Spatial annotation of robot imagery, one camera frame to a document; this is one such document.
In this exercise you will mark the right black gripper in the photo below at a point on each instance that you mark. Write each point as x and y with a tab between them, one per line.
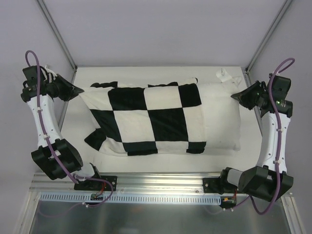
250	95

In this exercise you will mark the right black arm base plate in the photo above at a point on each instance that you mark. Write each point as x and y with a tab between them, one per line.
219	186

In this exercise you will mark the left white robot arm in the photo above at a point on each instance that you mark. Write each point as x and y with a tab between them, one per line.
55	156

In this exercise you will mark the aluminium frame post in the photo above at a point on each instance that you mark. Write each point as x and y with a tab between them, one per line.
269	33
55	31

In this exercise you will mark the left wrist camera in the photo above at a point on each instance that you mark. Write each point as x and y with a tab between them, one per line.
49	75

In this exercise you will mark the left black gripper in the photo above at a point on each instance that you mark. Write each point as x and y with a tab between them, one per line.
65	87

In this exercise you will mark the black white checkered pillowcase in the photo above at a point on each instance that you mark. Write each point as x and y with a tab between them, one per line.
146	120

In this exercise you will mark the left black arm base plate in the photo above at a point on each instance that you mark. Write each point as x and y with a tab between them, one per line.
105	183

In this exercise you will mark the aluminium mounting rail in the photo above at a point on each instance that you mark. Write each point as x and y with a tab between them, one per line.
134	183

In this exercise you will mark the left aluminium frame post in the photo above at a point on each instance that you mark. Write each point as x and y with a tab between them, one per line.
55	31

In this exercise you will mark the white pillow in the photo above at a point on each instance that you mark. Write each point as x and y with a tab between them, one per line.
222	119

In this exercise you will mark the white slotted cable duct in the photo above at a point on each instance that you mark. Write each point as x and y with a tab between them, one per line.
131	198

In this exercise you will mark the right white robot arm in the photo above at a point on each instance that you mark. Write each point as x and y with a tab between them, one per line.
268	179

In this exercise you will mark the right aluminium frame post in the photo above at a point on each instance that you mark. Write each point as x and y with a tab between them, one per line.
269	33

